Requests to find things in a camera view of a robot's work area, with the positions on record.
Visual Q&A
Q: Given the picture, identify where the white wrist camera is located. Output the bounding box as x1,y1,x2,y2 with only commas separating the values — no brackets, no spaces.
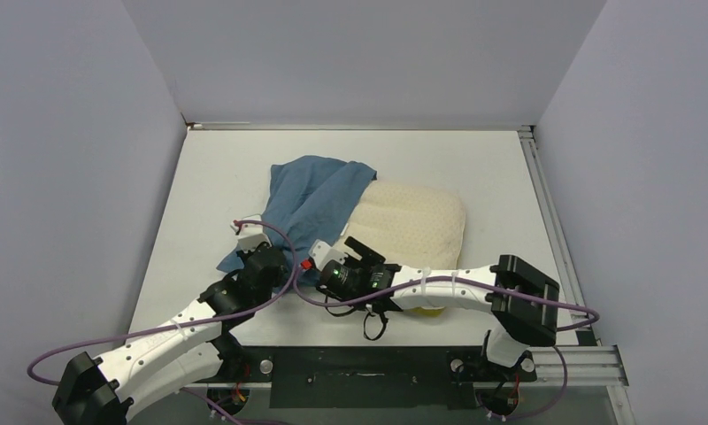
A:
308,239,348,271
231,215,270,253

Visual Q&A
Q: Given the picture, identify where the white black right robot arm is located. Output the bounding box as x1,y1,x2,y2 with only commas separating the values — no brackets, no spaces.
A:
304,237,559,379

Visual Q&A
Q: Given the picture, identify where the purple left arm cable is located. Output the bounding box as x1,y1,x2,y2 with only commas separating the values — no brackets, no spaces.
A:
27,220,299,425

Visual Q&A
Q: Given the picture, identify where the aluminium frame rail right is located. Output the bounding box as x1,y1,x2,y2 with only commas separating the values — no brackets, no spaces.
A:
518,129,593,333

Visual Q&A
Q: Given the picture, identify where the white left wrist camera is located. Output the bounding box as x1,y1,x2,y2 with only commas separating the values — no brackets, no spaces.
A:
231,215,270,253

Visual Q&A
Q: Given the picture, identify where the blue pillowcase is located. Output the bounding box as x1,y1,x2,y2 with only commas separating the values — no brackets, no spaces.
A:
216,155,379,295

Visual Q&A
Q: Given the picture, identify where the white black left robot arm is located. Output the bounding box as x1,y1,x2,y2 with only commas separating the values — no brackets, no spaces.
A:
51,243,289,424

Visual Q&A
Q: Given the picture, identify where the yellow white pillow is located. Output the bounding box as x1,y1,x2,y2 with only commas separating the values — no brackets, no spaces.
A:
330,179,467,321

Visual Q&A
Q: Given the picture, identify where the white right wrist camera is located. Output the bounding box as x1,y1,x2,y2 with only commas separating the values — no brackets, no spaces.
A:
308,239,348,271

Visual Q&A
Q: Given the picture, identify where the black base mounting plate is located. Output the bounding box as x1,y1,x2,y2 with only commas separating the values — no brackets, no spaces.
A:
204,346,537,409

